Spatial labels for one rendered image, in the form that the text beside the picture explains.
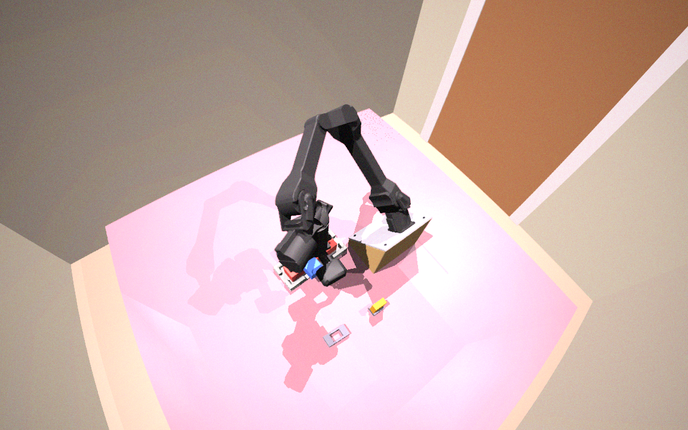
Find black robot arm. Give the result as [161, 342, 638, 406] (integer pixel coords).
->
[275, 105, 416, 273]

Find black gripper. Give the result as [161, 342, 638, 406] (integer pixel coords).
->
[312, 233, 347, 287]

